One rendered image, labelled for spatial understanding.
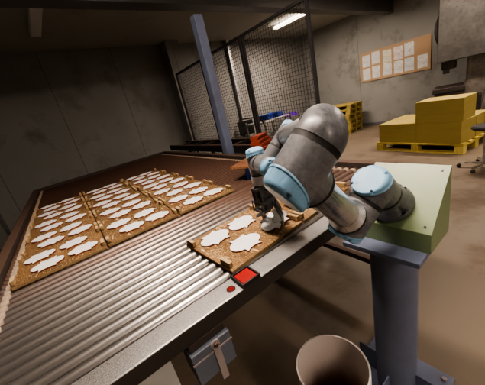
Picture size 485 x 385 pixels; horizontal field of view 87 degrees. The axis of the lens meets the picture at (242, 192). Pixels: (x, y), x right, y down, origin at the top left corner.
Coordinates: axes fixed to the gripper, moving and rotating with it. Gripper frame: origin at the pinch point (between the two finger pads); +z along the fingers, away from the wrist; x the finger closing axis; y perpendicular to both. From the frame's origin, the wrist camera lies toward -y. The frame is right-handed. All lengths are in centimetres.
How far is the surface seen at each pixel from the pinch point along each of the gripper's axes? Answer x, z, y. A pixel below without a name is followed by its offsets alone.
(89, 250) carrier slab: -72, -1, 66
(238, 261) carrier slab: 7.0, -0.2, 28.1
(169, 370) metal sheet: 14, 10, 65
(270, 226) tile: 1.6, -0.3, 4.1
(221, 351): 18, 15, 50
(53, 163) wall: -500, -19, 44
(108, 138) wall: -499, -33, -61
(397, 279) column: 45, 22, -15
